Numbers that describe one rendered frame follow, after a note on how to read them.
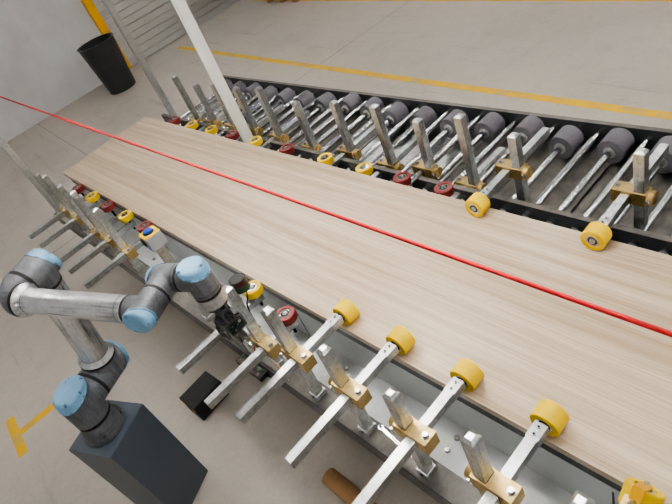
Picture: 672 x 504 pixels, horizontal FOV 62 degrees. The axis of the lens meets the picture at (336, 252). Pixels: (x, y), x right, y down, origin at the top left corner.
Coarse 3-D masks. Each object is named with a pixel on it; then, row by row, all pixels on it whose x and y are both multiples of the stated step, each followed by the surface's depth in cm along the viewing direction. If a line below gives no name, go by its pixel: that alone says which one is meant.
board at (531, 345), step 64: (128, 128) 414; (128, 192) 333; (192, 192) 305; (256, 192) 282; (320, 192) 262; (384, 192) 244; (256, 256) 242; (320, 256) 227; (384, 256) 213; (512, 256) 191; (576, 256) 182; (640, 256) 173; (384, 320) 190; (448, 320) 180; (512, 320) 172; (576, 320) 164; (512, 384) 156; (576, 384) 150; (640, 384) 144; (576, 448) 138; (640, 448) 133
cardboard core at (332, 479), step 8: (328, 472) 248; (336, 472) 248; (328, 480) 245; (336, 480) 244; (344, 480) 243; (336, 488) 242; (344, 488) 240; (352, 488) 239; (344, 496) 238; (352, 496) 236
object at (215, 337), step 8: (248, 304) 227; (256, 304) 229; (216, 336) 220; (200, 344) 219; (208, 344) 218; (192, 352) 217; (200, 352) 217; (184, 360) 216; (192, 360) 215; (184, 368) 214
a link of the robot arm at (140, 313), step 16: (0, 288) 185; (16, 288) 182; (32, 288) 183; (144, 288) 168; (160, 288) 168; (16, 304) 181; (32, 304) 179; (48, 304) 176; (64, 304) 174; (80, 304) 171; (96, 304) 169; (112, 304) 167; (128, 304) 165; (144, 304) 163; (160, 304) 167; (112, 320) 169; (128, 320) 163; (144, 320) 162
